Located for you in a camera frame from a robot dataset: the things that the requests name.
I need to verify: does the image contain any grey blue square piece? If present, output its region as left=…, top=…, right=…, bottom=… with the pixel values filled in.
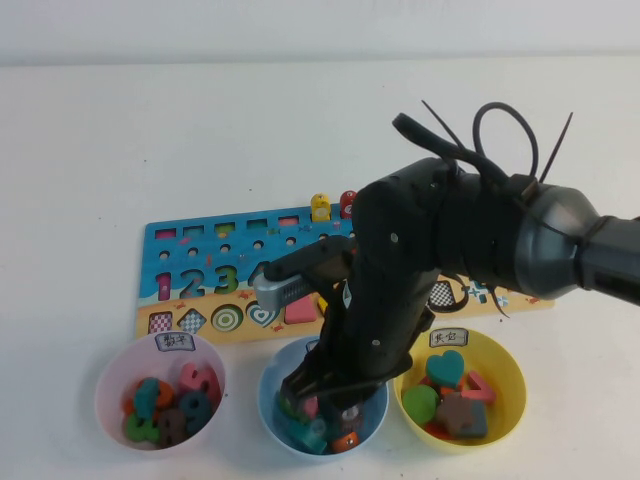
left=462, top=399, right=489, bottom=441

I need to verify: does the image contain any blue plastic bowl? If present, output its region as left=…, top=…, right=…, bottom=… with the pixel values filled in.
left=256, top=335, right=390, bottom=456

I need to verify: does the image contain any brown star piece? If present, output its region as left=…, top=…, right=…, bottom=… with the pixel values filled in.
left=434, top=390, right=476, bottom=435

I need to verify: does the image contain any paper label on pink bowl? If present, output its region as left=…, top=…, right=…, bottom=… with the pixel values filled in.
left=154, top=332, right=195, bottom=353

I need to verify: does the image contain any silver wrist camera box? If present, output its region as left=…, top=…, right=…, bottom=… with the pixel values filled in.
left=252, top=272, right=310, bottom=314

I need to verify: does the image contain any brown number eight piece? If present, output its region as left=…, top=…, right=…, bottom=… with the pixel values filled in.
left=157, top=407, right=188, bottom=448

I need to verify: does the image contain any green number three piece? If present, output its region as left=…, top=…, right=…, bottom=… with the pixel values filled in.
left=124, top=413, right=162, bottom=444

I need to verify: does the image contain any thick black cable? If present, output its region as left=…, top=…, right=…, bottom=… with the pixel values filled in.
left=391, top=113, right=512, bottom=194

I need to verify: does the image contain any pink number five piece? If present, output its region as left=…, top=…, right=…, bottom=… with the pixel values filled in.
left=178, top=362, right=221, bottom=401

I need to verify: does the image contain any paper label on yellow bowl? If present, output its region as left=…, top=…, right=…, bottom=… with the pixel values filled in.
left=428, top=329, right=469, bottom=348

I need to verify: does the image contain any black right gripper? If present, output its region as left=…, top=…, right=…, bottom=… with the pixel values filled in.
left=279, top=259, right=442, bottom=417

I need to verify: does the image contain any orange flat shape piece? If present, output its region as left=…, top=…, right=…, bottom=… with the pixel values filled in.
left=424, top=422, right=459, bottom=441

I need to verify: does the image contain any red fish peg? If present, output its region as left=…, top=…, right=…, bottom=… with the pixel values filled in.
left=338, top=190, right=359, bottom=220

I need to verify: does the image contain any yellow plastic bowl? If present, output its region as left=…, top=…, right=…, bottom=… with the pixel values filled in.
left=392, top=328, right=528, bottom=455

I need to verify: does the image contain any dark teal number nine piece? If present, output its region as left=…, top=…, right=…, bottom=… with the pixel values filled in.
left=178, top=389, right=211, bottom=435

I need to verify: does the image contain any orange fish piece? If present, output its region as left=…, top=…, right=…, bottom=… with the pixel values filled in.
left=329, top=432, right=360, bottom=454

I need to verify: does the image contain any teal green number piece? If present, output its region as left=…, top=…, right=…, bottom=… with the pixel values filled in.
left=132, top=377, right=175, bottom=420

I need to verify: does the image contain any teal heart piece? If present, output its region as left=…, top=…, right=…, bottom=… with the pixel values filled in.
left=425, top=349, right=466, bottom=390

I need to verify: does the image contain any pink plastic bowl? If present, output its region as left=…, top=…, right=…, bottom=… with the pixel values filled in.
left=93, top=332, right=227, bottom=451

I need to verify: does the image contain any pink trapezoid piece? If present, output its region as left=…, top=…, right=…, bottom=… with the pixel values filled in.
left=283, top=294, right=317, bottom=325

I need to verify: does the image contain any yellow fish peg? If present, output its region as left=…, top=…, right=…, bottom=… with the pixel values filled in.
left=309, top=193, right=332, bottom=224

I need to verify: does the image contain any teal fish piece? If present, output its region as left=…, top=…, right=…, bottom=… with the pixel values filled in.
left=286, top=417, right=331, bottom=455

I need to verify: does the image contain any black looped cable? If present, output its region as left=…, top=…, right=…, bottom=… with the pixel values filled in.
left=472, top=102, right=542, bottom=182

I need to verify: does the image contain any colourful wooden number puzzle board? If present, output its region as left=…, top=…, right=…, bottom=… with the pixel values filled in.
left=132, top=217, right=557, bottom=346

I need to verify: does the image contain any black zip tie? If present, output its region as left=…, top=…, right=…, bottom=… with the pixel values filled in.
left=538, top=111, right=575, bottom=182
left=421, top=99, right=482, bottom=162

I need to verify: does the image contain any pink greater-than sign piece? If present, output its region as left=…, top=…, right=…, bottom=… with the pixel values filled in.
left=464, top=372, right=498, bottom=405

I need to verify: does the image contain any green circle piece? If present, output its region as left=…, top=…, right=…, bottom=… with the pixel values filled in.
left=401, top=384, right=441, bottom=426

